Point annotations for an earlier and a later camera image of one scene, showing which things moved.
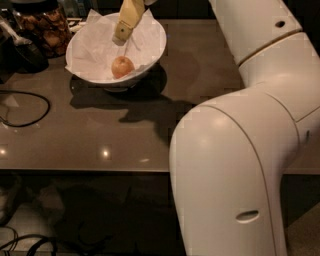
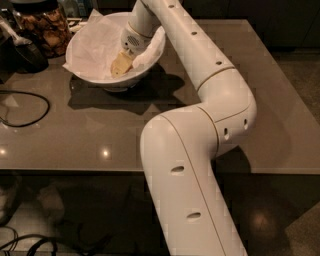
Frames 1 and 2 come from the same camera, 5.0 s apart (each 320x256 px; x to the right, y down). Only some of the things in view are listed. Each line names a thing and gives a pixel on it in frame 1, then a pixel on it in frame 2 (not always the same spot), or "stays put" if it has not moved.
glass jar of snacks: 43,22 stays put
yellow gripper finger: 130,14 -> 132,42
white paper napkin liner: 92,50 stays put
